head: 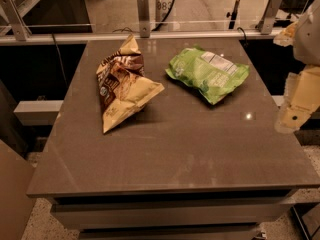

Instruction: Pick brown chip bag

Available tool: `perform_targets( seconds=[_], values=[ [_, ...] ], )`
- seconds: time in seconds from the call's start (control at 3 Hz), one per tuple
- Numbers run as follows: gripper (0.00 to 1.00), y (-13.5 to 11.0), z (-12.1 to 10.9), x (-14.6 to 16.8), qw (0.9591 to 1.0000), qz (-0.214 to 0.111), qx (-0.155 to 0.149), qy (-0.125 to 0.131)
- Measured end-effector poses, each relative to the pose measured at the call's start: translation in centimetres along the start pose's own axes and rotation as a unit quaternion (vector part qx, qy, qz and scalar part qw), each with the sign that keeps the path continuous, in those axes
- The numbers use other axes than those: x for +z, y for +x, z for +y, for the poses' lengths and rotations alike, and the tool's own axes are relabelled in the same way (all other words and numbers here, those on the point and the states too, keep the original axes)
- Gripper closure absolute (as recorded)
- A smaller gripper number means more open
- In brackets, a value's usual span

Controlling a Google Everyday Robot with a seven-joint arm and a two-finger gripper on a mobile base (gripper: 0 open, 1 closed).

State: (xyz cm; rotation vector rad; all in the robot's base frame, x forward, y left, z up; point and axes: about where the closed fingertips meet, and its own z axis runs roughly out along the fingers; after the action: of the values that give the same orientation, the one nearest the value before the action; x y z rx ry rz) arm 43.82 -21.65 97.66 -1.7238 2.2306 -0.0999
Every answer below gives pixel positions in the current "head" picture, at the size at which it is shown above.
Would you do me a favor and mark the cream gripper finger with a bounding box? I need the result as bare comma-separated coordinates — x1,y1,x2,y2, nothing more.
274,103,310,134

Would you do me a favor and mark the brown and cream chip bag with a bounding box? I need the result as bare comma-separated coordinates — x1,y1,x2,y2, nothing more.
96,35,164,133

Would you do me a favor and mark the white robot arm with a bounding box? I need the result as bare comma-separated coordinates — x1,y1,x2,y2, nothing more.
273,0,320,134

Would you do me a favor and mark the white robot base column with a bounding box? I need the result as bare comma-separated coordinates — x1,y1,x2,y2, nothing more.
146,0,176,22

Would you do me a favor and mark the green chip bag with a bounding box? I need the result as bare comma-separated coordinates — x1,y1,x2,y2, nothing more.
166,48,250,105

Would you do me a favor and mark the grey side beam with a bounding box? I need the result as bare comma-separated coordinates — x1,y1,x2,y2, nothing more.
14,100,63,126

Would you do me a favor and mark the brown panel at left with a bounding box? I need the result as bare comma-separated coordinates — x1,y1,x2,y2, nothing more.
0,141,35,240

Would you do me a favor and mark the right metal rail bracket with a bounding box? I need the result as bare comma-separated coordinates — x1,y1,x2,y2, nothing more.
257,0,282,35

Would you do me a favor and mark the metal rail bracket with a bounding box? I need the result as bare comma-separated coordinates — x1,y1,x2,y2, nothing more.
257,0,282,35
0,0,30,41
137,0,151,38

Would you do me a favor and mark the middle metal rail bracket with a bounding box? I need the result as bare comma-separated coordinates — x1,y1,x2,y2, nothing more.
137,0,151,38

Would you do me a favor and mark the black cable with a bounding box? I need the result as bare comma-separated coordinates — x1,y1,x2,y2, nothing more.
50,33,69,88

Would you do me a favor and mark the left metal rail bracket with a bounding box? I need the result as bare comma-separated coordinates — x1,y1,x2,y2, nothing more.
0,0,30,41

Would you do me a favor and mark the horizontal metal rail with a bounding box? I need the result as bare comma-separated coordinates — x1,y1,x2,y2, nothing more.
0,28,282,46

